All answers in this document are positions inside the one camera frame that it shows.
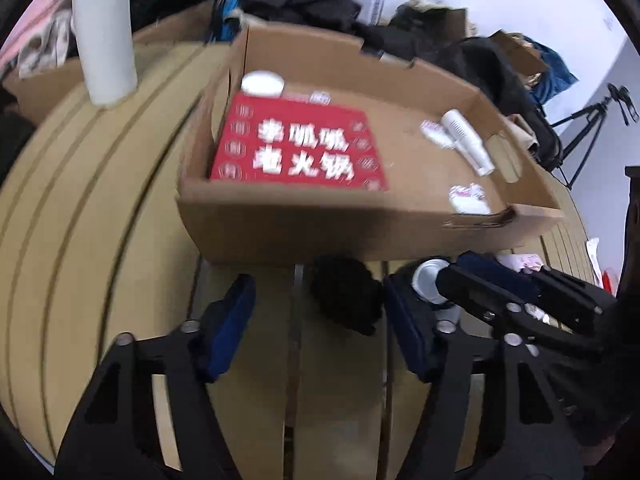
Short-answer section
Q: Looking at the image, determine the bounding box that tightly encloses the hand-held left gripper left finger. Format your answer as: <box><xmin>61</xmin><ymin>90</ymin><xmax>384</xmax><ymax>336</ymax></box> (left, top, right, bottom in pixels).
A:
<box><xmin>54</xmin><ymin>274</ymin><xmax>257</xmax><ymax>480</ymax></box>

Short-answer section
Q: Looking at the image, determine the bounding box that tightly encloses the flat brown cardboard sheet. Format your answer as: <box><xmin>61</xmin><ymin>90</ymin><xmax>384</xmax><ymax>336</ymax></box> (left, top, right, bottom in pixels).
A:
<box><xmin>5</xmin><ymin>2</ymin><xmax>221</xmax><ymax>123</ymax></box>

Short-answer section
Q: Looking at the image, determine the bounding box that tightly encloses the open brown cardboard carton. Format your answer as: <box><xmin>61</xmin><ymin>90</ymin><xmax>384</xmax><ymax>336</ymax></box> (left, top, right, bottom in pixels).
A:
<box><xmin>487</xmin><ymin>30</ymin><xmax>551</xmax><ymax>78</ymax></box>

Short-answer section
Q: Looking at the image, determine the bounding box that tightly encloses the white paper cup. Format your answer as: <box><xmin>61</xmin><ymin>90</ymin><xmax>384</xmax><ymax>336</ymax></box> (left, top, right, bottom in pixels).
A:
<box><xmin>411</xmin><ymin>258</ymin><xmax>462</xmax><ymax>322</ymax></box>

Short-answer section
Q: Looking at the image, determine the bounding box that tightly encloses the red flat packet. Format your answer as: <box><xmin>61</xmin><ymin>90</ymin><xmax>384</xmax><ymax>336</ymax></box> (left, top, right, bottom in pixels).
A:
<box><xmin>209</xmin><ymin>92</ymin><xmax>391</xmax><ymax>192</ymax></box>

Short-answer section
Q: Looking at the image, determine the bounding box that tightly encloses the black camera tripod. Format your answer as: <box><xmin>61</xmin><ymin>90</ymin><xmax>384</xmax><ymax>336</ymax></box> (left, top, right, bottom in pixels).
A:
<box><xmin>549</xmin><ymin>82</ymin><xmax>640</xmax><ymax>191</ymax></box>

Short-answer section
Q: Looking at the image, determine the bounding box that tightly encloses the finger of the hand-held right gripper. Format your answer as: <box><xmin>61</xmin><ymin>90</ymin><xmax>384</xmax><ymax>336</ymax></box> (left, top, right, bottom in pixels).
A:
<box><xmin>456</xmin><ymin>252</ymin><xmax>617</xmax><ymax>332</ymax></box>
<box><xmin>435</xmin><ymin>264</ymin><xmax>603</xmax><ymax>357</ymax></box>

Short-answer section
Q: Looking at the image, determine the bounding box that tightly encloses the black crumpled cloth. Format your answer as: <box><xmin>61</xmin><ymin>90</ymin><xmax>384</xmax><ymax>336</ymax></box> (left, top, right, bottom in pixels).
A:
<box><xmin>310</xmin><ymin>255</ymin><xmax>385</xmax><ymax>337</ymax></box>

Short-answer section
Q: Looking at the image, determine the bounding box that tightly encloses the pink cloth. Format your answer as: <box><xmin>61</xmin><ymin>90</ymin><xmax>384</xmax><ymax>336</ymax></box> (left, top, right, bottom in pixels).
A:
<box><xmin>0</xmin><ymin>0</ymin><xmax>81</xmax><ymax>78</ymax></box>

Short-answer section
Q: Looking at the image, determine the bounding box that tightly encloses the brown cardboard box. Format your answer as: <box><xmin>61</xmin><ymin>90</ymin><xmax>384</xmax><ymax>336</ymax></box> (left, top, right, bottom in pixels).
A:
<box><xmin>175</xmin><ymin>24</ymin><xmax>566</xmax><ymax>267</ymax></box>

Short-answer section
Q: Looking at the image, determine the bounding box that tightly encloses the crumpled white wrapper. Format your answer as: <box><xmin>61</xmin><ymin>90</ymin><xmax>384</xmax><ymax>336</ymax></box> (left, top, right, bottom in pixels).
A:
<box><xmin>420</xmin><ymin>120</ymin><xmax>456</xmax><ymax>151</ymax></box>

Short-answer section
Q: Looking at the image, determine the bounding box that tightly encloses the white red-printed wrapper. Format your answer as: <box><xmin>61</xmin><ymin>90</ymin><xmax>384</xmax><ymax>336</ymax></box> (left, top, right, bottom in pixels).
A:
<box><xmin>448</xmin><ymin>183</ymin><xmax>490</xmax><ymax>215</ymax></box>

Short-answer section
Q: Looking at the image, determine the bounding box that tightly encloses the stack of white paper cups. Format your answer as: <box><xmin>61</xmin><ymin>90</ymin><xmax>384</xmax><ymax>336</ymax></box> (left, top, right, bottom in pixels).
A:
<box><xmin>441</xmin><ymin>109</ymin><xmax>496</xmax><ymax>177</ymax></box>

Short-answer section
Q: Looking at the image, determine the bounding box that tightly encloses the white plastic pole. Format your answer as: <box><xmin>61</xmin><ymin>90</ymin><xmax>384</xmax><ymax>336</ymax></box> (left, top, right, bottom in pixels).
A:
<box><xmin>71</xmin><ymin>0</ymin><xmax>139</xmax><ymax>107</ymax></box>

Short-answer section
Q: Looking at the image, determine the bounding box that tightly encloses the blue bag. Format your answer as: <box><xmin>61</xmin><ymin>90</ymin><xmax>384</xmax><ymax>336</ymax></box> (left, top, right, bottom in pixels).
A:
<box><xmin>530</xmin><ymin>42</ymin><xmax>578</xmax><ymax>106</ymax></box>

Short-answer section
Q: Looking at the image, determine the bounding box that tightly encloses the white round lid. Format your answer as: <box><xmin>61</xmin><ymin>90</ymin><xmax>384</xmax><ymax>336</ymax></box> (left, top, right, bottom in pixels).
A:
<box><xmin>241</xmin><ymin>70</ymin><xmax>286</xmax><ymax>99</ymax></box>

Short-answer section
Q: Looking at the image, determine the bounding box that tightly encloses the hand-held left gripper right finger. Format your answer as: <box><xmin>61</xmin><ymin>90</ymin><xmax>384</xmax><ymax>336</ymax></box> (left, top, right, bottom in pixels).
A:
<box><xmin>384</xmin><ymin>275</ymin><xmax>586</xmax><ymax>480</ymax></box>

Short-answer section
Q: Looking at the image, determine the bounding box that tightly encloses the pile of black clothes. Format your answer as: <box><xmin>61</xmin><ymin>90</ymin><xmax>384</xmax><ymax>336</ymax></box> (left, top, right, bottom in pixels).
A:
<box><xmin>131</xmin><ymin>0</ymin><xmax>563</xmax><ymax>171</ymax></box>

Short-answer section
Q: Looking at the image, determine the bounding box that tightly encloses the white red paper scrap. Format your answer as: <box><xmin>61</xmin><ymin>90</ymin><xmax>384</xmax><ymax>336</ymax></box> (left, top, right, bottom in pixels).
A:
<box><xmin>495</xmin><ymin>252</ymin><xmax>546</xmax><ymax>273</ymax></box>

